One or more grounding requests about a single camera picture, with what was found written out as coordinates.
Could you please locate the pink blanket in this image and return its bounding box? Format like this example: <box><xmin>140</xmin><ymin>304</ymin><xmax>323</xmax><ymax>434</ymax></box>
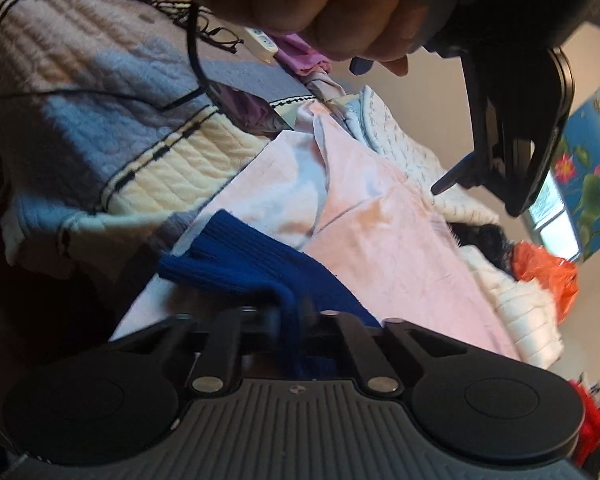
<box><xmin>110</xmin><ymin>99</ymin><xmax>523</xmax><ymax>361</ymax></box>

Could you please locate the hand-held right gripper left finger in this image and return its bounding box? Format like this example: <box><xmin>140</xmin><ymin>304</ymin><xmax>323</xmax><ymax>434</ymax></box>
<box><xmin>107</xmin><ymin>305</ymin><xmax>282</xmax><ymax>396</ymax></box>

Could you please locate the blue knit sweater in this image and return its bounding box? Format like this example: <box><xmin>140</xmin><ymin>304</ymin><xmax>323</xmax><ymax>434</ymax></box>
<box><xmin>157</xmin><ymin>209</ymin><xmax>381</xmax><ymax>381</ymax></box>

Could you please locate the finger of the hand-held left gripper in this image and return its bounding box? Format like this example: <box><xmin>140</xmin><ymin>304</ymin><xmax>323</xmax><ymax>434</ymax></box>
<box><xmin>431</xmin><ymin>156</ymin><xmax>482</xmax><ymax>197</ymax></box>

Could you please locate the white quilted cloth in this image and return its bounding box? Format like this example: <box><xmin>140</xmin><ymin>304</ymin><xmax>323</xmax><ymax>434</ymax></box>
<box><xmin>347</xmin><ymin>85</ymin><xmax>501</xmax><ymax>226</ymax></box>

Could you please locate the window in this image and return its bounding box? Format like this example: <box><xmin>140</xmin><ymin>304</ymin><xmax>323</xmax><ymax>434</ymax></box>
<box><xmin>527</xmin><ymin>170</ymin><xmax>582</xmax><ymax>262</ymax></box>

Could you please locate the red jacket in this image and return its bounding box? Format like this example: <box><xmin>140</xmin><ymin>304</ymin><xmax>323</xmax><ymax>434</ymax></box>
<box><xmin>570</xmin><ymin>374</ymin><xmax>600</xmax><ymax>467</ymax></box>

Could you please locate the flower wall poster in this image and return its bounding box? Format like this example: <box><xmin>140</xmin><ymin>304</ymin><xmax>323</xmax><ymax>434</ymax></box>
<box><xmin>550</xmin><ymin>72</ymin><xmax>600</xmax><ymax>262</ymax></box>

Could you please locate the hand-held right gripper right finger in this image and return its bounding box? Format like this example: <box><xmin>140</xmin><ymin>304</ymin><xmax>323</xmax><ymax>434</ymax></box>
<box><xmin>304</xmin><ymin>311</ymin><xmax>481</xmax><ymax>396</ymax></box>

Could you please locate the white power strip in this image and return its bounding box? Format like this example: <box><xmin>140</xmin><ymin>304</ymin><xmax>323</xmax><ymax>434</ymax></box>
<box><xmin>244</xmin><ymin>26</ymin><xmax>281</xmax><ymax>64</ymax></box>

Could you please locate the white fluffy pillow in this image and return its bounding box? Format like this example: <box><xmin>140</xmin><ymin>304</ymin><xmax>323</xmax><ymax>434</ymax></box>
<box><xmin>460</xmin><ymin>249</ymin><xmax>567</xmax><ymax>368</ymax></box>

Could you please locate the black cable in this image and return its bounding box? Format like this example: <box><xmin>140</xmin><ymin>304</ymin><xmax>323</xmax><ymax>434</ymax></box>
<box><xmin>0</xmin><ymin>2</ymin><xmax>216</xmax><ymax>111</ymax></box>

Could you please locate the blue cream quilted blanket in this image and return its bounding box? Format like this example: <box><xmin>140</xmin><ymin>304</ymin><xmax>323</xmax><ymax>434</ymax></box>
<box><xmin>0</xmin><ymin>0</ymin><xmax>321</xmax><ymax>271</ymax></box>

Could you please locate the orange plastic bag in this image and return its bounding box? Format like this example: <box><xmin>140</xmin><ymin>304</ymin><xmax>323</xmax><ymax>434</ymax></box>
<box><xmin>510</xmin><ymin>241</ymin><xmax>580</xmax><ymax>324</ymax></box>

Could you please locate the purple cloth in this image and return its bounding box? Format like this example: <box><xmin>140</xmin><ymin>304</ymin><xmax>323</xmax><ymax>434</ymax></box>
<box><xmin>269</xmin><ymin>31</ymin><xmax>332</xmax><ymax>77</ymax></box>

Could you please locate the dark fuzzy cloth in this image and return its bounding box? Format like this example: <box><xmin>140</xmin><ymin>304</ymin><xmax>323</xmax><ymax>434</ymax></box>
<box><xmin>451</xmin><ymin>221</ymin><xmax>517</xmax><ymax>277</ymax></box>

